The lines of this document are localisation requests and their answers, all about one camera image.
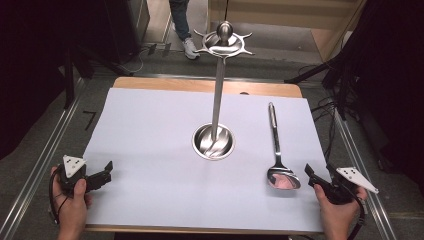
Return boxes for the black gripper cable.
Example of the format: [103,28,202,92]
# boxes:
[48,168,73,226]
[343,184,367,240]

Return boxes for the wooden table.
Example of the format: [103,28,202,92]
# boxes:
[83,76,330,236]

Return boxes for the black curtain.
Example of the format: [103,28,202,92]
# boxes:
[328,0,424,198]
[0,0,116,161]

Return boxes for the white paper sheet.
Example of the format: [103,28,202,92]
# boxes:
[82,87,330,234]

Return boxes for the black stand post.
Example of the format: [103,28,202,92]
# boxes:
[62,48,77,110]

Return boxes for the black stand leg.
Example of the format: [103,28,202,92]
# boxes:
[284,59,338,85]

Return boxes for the wooden wall panel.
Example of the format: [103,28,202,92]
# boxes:
[206,0,368,63]

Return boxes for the dark cabinet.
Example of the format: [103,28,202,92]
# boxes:
[101,0,152,65]

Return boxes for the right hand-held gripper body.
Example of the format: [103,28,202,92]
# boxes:
[324,162,380,206]

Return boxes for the large stainless steel spoon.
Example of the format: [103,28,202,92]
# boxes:
[266,101,302,191]

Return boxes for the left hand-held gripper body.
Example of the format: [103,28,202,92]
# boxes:
[57,154,90,196]

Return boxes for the white floor cable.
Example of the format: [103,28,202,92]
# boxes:
[118,46,149,76]

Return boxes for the person's right hand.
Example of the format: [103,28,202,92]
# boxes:
[313,183,368,240]

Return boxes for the person's left hand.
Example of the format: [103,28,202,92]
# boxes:
[49,166,94,236]

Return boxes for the stainless steel utensil rack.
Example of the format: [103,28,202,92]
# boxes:
[191,20,256,162]

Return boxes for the metal floor rail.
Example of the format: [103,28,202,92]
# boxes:
[331,108,398,240]
[0,77,86,240]

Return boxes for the black floor cables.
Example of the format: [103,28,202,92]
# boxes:
[298,64,351,164]

